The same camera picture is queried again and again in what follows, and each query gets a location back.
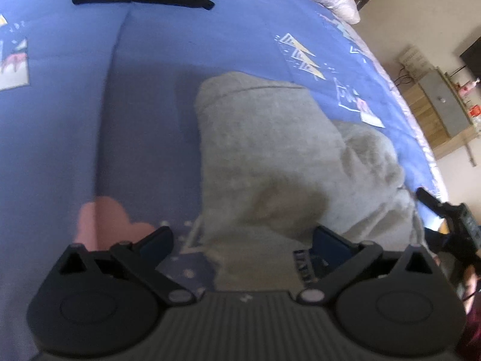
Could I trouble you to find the pink bottle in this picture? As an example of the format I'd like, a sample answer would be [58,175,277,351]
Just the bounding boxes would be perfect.
[459,77,481,98]

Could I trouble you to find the wooden side cabinet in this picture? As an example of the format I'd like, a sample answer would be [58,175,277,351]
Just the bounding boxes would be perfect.
[399,67,481,160]

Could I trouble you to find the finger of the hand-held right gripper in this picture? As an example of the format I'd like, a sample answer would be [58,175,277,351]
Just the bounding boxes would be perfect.
[416,187,453,221]

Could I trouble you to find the maroon clothing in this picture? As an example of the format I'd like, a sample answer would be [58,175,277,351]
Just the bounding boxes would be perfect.
[466,306,481,352]

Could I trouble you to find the black television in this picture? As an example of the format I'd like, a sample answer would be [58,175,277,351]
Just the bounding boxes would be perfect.
[459,39,481,79]

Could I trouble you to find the blue printed bed sheet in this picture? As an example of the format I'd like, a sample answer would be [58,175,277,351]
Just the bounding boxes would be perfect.
[0,0,449,361]

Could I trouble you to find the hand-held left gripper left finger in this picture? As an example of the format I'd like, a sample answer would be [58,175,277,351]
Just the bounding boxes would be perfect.
[56,227,197,307]

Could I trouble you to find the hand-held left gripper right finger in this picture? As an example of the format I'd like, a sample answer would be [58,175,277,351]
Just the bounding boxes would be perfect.
[297,225,434,307]

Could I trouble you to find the grey pants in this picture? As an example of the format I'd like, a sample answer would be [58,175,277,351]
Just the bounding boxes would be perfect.
[193,71,427,290]

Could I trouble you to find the person's right hand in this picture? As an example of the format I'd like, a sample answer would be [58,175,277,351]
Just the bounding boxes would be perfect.
[463,265,481,313]

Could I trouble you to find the white power strip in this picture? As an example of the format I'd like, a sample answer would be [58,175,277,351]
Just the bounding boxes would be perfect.
[397,45,427,71]

